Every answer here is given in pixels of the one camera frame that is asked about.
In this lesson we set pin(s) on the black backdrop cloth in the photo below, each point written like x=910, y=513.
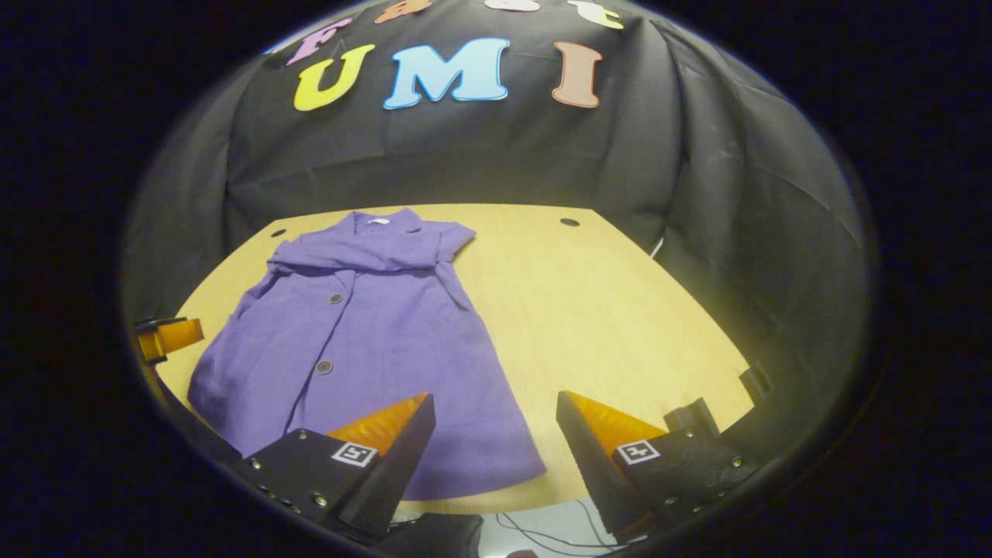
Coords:
x=480, y=155

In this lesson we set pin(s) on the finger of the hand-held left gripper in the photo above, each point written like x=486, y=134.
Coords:
x=174, y=337

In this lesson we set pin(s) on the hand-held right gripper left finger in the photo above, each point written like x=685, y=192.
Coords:
x=403, y=473

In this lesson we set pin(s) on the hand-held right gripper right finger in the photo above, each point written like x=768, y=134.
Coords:
x=585, y=465

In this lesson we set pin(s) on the black table edge clamp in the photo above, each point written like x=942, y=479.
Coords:
x=756, y=384

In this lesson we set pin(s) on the purple button-up garment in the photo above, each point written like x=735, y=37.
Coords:
x=372, y=325

